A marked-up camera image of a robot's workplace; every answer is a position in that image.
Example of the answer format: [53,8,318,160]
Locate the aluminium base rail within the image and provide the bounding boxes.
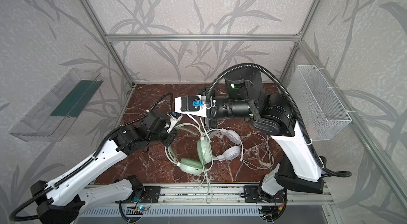
[79,183,335,207]

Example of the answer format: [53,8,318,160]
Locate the mint green headphones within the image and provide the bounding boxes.
[165,123,214,176]

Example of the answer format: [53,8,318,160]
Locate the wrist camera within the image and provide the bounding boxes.
[167,112,183,133]
[174,95,204,117]

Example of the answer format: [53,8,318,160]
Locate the white headphones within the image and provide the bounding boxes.
[209,129,243,162]

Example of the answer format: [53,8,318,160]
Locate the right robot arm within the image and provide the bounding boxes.
[205,63,352,199]

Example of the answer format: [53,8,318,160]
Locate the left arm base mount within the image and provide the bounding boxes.
[127,186,161,204]

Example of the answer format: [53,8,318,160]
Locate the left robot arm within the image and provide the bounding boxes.
[9,110,182,224]

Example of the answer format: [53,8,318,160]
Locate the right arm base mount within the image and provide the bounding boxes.
[241,185,272,203]

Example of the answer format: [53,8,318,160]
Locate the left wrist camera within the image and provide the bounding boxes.
[167,112,183,133]

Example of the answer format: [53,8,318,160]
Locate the white wire mesh basket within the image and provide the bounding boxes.
[288,65,352,141]

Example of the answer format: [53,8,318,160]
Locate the clear plastic wall bin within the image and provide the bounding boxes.
[10,69,103,142]

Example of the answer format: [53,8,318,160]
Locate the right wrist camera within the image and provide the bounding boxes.
[174,95,204,117]

